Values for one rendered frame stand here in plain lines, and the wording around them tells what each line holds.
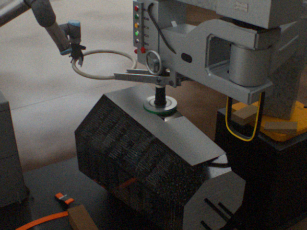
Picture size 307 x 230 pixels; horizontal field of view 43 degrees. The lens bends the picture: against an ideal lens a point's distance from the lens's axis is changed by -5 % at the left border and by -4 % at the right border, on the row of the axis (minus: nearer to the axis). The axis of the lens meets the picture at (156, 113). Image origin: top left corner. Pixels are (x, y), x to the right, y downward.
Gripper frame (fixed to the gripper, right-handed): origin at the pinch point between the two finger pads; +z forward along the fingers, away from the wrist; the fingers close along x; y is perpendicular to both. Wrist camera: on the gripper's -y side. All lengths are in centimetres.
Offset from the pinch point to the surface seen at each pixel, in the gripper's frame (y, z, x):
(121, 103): 37, 0, 55
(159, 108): 39, -4, 82
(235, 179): 75, 6, 140
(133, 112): 46, -1, 67
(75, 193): 53, 82, 21
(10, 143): 72, 32, -16
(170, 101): 28, -4, 85
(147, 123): 55, -2, 80
